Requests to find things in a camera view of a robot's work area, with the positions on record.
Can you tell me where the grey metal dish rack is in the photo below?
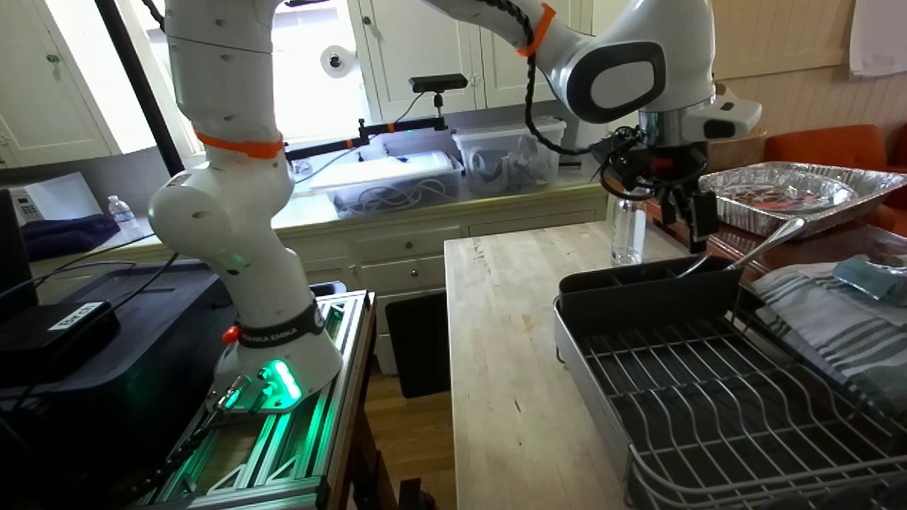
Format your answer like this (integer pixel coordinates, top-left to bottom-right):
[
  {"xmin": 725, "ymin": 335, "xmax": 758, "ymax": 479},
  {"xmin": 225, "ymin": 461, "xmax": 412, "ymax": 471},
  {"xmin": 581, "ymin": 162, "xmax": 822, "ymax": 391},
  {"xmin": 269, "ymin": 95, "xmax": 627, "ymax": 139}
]
[{"xmin": 554, "ymin": 258, "xmax": 907, "ymax": 510}]

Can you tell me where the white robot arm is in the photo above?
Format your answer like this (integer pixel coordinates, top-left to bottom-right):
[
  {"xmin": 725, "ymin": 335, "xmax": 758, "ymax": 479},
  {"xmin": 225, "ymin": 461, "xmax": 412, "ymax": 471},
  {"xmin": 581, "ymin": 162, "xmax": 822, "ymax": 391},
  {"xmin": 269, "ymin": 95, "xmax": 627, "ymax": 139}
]
[{"xmin": 150, "ymin": 0, "xmax": 763, "ymax": 413}]

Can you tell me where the clear hand sanitizer pump bottle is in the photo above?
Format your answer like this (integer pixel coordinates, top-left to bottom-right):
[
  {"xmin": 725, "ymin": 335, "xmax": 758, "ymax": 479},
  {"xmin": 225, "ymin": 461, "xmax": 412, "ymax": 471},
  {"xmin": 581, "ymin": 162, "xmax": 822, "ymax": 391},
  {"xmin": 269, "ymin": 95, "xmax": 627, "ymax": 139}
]
[{"xmin": 612, "ymin": 190, "xmax": 646, "ymax": 267}]

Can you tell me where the silver utensil in rack caddy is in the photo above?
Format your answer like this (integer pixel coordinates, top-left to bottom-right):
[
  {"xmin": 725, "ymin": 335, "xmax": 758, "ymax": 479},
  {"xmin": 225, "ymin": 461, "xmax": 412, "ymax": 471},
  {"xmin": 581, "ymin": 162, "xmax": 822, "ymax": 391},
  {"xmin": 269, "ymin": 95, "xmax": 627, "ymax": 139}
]
[{"xmin": 678, "ymin": 217, "xmax": 807, "ymax": 278}]

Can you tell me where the black equipment case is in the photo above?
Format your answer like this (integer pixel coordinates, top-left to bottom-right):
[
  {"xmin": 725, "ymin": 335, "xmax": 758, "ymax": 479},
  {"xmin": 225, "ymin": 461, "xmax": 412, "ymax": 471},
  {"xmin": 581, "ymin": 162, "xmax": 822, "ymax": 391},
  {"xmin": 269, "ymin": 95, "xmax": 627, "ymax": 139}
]
[{"xmin": 0, "ymin": 262, "xmax": 232, "ymax": 506}]

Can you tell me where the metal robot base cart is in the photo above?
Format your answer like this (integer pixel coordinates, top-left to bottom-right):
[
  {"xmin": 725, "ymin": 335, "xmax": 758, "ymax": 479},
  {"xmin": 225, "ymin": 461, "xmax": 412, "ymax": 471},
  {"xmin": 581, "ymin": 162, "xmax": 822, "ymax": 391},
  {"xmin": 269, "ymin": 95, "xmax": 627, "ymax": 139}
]
[{"xmin": 131, "ymin": 289, "xmax": 374, "ymax": 510}]

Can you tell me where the clear plastic storage bin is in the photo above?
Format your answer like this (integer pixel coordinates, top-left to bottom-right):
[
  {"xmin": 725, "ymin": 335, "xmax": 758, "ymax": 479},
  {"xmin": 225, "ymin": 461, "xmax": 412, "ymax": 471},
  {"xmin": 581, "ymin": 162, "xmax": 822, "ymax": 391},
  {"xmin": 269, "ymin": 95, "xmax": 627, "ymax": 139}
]
[{"xmin": 314, "ymin": 128, "xmax": 558, "ymax": 214}]

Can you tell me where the aluminium foil tray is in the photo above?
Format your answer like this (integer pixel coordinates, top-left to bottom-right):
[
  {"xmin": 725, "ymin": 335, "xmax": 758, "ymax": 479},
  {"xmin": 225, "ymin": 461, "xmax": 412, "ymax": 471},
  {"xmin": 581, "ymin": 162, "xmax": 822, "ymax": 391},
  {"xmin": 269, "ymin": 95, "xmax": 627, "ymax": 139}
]
[{"xmin": 701, "ymin": 162, "xmax": 907, "ymax": 238}]

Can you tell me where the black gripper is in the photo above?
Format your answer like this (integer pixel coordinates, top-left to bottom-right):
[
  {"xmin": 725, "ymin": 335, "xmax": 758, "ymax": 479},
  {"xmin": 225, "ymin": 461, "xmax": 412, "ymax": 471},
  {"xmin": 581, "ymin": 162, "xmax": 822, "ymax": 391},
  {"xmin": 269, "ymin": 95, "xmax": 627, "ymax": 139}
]
[{"xmin": 598, "ymin": 128, "xmax": 721, "ymax": 251}]

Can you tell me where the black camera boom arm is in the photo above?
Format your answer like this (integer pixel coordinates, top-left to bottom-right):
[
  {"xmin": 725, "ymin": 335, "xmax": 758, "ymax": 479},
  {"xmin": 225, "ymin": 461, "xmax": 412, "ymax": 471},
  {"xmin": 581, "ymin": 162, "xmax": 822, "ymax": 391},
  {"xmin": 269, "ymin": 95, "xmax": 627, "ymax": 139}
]
[{"xmin": 283, "ymin": 117, "xmax": 449, "ymax": 162}]

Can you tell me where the small water bottle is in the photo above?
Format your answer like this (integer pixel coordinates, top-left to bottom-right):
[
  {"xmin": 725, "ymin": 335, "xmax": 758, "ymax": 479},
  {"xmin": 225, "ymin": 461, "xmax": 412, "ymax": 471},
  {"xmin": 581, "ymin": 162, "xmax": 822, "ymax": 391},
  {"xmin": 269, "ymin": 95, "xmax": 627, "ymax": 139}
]
[{"xmin": 107, "ymin": 194, "xmax": 141, "ymax": 238}]

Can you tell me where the black camera on stand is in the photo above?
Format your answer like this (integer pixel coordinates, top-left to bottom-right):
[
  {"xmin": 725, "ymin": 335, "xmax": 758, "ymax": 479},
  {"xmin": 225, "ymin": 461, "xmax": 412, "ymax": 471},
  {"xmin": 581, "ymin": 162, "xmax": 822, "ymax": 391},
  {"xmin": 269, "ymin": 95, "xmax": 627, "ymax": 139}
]
[{"xmin": 409, "ymin": 73, "xmax": 469, "ymax": 114}]

